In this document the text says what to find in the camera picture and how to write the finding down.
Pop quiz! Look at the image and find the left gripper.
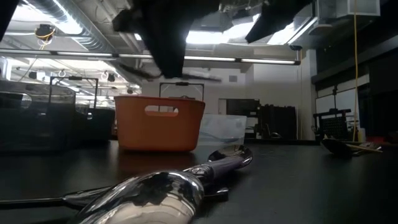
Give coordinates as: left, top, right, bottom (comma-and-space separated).
111, 0, 225, 79

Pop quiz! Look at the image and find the ceiling cable reel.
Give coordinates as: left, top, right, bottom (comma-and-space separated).
33, 23, 57, 50

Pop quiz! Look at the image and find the black cart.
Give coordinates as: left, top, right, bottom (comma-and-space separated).
313, 108, 353, 141

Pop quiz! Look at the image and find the orange plastic bin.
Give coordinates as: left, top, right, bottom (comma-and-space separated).
113, 95, 206, 153

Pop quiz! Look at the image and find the smoked transparent plastic bin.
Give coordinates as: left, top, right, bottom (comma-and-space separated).
0, 81, 76, 153

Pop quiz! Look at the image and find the blue-grey plastic bin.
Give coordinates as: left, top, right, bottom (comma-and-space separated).
75, 106, 116, 146

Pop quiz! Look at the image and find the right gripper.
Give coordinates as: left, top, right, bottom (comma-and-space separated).
244, 0, 315, 45

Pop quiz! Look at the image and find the clear plastic bin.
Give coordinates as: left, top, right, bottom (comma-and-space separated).
198, 113, 248, 146

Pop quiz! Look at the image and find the black stand frame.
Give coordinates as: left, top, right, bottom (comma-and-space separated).
159, 81, 205, 101
49, 75, 100, 108

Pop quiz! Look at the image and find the black cabinet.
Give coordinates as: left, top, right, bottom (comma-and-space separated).
257, 104, 298, 144

